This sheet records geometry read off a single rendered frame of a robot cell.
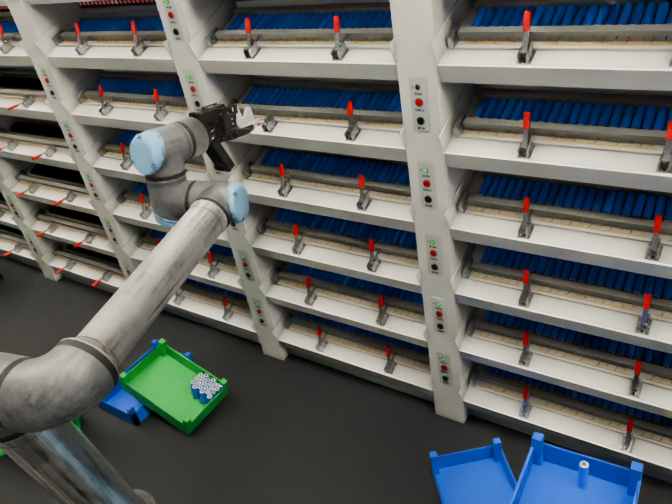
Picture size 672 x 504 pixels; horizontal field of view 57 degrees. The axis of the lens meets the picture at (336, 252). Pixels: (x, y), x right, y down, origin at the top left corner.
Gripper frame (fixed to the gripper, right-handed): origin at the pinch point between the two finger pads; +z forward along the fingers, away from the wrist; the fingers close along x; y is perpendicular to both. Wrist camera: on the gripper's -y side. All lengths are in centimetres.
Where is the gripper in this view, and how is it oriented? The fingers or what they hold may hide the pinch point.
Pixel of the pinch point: (252, 123)
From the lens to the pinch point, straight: 166.7
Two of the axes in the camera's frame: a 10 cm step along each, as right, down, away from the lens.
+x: -8.3, -1.8, 5.3
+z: 5.5, -4.0, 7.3
